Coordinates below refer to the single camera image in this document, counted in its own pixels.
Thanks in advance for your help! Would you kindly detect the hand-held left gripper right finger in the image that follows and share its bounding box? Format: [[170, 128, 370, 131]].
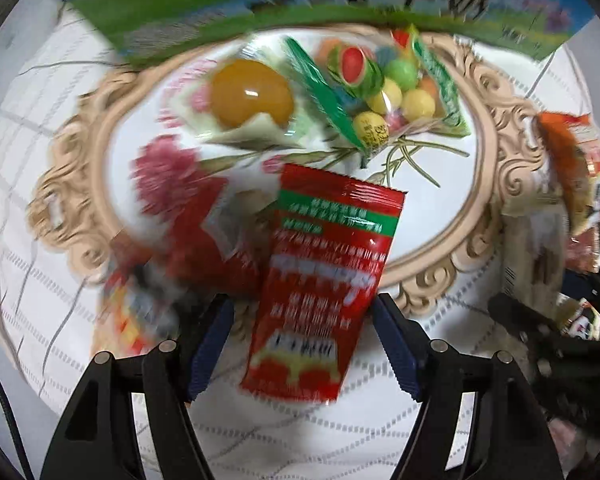
[[371, 293, 565, 480]]

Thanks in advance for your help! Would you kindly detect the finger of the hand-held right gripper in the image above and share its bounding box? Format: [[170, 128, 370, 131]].
[[487, 291, 600, 368], [560, 266, 600, 318]]

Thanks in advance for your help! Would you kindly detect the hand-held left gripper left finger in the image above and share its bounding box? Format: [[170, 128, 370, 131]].
[[39, 294, 236, 480]]

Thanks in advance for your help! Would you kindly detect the cream chocolate biscuit packet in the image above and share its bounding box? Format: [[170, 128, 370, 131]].
[[502, 207, 568, 313]]

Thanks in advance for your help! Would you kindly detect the red yellow noodle packet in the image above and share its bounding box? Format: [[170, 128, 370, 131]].
[[99, 247, 183, 363]]

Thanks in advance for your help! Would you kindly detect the red white snack packet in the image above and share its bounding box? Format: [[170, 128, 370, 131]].
[[162, 174, 263, 303]]

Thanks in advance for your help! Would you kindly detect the red snack packet green band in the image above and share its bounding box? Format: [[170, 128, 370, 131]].
[[240, 162, 408, 403]]

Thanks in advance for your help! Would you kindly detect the orange panda snack packet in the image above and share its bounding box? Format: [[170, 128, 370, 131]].
[[555, 297, 600, 342], [534, 110, 600, 273]]

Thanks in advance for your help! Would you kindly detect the orange jelly cup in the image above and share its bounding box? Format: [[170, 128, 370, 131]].
[[170, 46, 306, 147]]

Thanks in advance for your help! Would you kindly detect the green candy ball bag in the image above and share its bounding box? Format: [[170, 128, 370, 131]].
[[284, 27, 473, 167]]

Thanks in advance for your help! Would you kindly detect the cardboard box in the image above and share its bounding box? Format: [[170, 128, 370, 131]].
[[45, 0, 598, 68]]

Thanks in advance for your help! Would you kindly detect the white printed table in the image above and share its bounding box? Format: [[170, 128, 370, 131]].
[[0, 5, 600, 480]]

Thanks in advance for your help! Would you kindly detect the black cable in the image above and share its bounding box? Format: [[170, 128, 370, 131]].
[[0, 347, 33, 480]]

